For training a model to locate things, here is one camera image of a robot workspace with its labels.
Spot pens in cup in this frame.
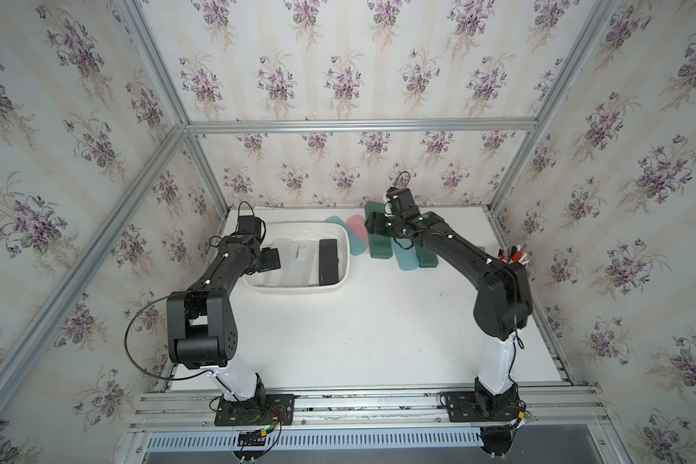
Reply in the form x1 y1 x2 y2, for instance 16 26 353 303
498 245 529 262

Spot frosted white pencil case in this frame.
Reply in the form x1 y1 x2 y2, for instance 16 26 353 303
286 239 318 287

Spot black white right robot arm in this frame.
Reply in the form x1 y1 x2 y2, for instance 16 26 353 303
365 213 533 421

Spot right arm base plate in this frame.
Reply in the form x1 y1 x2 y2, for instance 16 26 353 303
440 388 526 423

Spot teal pencil case left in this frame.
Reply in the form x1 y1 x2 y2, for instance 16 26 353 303
325 216 368 256

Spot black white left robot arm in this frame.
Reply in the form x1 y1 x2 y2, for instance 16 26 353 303
165 231 280 408

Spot white plastic storage box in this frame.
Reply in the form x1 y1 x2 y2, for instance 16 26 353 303
243 222 351 294

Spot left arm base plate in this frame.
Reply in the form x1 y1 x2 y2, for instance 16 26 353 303
214 394 296 426

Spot pink pen cup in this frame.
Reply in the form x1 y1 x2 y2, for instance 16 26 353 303
503 253 529 267

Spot teal pencil case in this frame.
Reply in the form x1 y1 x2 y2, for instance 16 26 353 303
325 216 368 256
392 238 420 272

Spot black pencil case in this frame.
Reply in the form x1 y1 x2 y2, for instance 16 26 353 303
318 239 340 286

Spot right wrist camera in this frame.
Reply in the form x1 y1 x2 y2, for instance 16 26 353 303
386 187 419 218

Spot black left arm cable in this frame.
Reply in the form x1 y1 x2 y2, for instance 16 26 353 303
123 294 210 383

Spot pink pencil case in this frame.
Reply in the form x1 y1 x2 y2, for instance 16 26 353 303
346 215 369 244

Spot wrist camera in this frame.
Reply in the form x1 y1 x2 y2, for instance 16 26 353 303
386 187 419 218
235 215 266 242

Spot teal pencil case right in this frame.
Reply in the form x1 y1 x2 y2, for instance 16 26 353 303
392 238 420 272

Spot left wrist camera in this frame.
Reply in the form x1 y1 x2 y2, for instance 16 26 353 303
235 215 266 242

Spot dark green pencil case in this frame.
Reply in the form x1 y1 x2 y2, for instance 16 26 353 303
415 246 439 269
365 201 394 259

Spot ribbed clear pencil case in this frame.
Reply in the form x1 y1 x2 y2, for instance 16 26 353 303
264 238 295 287

